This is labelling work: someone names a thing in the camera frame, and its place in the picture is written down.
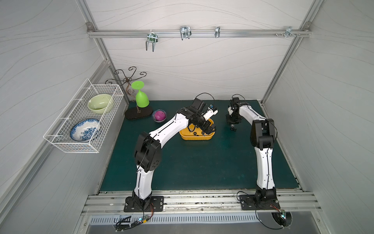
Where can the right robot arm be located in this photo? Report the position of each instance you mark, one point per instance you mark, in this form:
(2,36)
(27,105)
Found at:
(262,138)

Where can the aluminium crossbar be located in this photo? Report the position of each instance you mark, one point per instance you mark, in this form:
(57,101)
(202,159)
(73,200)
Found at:
(210,33)

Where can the metal hook left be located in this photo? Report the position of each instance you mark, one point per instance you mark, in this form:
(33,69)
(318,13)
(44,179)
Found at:
(152,39)

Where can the metal bracket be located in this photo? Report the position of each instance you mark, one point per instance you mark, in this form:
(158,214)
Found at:
(217,31)

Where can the light green bowl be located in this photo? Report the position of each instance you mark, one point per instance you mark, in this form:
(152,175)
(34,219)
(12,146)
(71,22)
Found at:
(101,104)

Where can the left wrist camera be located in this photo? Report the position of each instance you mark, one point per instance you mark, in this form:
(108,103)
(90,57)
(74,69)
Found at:
(211,111)

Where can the metal hook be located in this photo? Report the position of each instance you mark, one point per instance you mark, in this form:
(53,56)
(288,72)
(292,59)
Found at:
(287,33)
(152,39)
(185,32)

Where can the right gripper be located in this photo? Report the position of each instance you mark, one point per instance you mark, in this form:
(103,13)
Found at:
(232,120)

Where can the white slotted cable duct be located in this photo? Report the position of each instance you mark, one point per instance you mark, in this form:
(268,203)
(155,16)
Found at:
(210,218)

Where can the metal hook middle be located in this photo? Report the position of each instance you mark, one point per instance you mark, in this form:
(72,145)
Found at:
(185,32)

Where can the green plastic goblet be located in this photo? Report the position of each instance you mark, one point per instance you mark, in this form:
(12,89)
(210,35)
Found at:
(141,98)

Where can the white wire basket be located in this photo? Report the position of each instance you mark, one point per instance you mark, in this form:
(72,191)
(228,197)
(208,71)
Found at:
(76,111)

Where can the metal hook right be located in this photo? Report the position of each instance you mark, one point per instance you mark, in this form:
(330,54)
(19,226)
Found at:
(287,33)

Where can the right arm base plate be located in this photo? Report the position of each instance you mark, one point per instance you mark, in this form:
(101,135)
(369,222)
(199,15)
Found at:
(252,203)

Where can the yellow plastic storage box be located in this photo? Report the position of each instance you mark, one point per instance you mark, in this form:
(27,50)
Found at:
(187,133)

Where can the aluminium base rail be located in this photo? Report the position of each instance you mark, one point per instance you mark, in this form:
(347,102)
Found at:
(198,201)

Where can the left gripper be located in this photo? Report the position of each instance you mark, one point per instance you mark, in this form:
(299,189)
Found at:
(206,125)

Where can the blue white patterned bowl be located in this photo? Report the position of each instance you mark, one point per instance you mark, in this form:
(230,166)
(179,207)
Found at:
(85,130)

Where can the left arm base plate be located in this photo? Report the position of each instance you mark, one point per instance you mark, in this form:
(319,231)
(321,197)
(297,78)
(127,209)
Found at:
(153,203)

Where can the black metal cup stand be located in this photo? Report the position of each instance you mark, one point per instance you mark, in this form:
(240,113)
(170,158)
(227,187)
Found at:
(124,81)

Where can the purple ball in bowl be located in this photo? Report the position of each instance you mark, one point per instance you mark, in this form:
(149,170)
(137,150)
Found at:
(159,115)

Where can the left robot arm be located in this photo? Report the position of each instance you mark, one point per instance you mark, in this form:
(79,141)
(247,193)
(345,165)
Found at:
(148,150)

